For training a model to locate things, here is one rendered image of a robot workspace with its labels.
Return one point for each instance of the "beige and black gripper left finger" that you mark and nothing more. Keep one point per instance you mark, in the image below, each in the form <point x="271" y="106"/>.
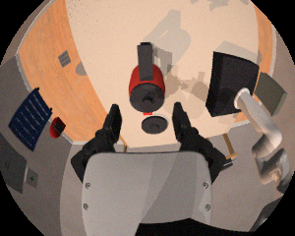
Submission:
<point x="103" y="140"/>

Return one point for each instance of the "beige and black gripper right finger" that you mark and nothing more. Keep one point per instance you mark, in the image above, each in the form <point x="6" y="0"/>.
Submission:
<point x="195" y="142"/>

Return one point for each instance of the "red and black electric kettle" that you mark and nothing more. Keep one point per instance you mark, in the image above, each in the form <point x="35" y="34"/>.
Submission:
<point x="146" y="92"/>

